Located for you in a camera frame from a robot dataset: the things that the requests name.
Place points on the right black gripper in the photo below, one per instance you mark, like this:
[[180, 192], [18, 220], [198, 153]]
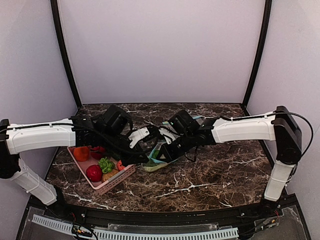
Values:
[[168, 150]]

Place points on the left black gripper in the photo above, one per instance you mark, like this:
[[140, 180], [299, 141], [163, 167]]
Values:
[[130, 155]]

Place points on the clear zip bag blue zipper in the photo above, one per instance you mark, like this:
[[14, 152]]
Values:
[[158, 146]]

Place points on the pink perforated plastic basket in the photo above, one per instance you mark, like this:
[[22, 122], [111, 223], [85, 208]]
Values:
[[102, 187]]

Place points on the green toy leafy vegetable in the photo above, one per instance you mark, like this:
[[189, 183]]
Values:
[[153, 154]]

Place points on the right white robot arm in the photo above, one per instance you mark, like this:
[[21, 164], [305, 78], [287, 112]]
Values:
[[186, 133]]

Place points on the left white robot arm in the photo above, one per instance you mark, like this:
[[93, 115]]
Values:
[[113, 130]]

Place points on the red toy tomato right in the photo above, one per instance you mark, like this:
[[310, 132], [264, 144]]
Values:
[[120, 166]]

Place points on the dark green toy cucumber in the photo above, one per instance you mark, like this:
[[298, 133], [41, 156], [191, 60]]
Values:
[[112, 154]]

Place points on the green toy bell pepper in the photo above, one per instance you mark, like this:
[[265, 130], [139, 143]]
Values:
[[106, 165]]

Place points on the brown toy potato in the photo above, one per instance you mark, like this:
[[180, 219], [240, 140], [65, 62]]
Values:
[[108, 175]]

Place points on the red toy fruit left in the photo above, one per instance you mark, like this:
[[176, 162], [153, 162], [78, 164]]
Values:
[[97, 152]]

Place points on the red toy fruit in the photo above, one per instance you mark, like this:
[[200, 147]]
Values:
[[97, 152], [94, 173]]

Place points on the red toy fruit front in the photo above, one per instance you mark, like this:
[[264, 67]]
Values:
[[94, 173]]

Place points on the orange toy fruit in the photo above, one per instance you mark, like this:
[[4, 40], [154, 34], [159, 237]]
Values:
[[81, 154]]

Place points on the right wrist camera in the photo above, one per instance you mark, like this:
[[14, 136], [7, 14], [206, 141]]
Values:
[[169, 134]]

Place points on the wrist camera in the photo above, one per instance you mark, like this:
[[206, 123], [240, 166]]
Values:
[[145, 133], [169, 134]]

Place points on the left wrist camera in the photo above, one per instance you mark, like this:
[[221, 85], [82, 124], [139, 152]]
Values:
[[145, 133]]

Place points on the white slotted cable duct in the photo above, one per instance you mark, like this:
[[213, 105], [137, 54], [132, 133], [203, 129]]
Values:
[[136, 232]]

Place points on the black front rail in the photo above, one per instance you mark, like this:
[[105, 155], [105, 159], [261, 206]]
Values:
[[241, 216]]

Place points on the left black frame post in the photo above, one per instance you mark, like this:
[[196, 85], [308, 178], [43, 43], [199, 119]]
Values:
[[63, 52]]

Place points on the black frame post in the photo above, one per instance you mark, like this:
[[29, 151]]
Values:
[[63, 52], [258, 54]]

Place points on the right black frame post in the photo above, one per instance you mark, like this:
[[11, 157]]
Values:
[[258, 54]]

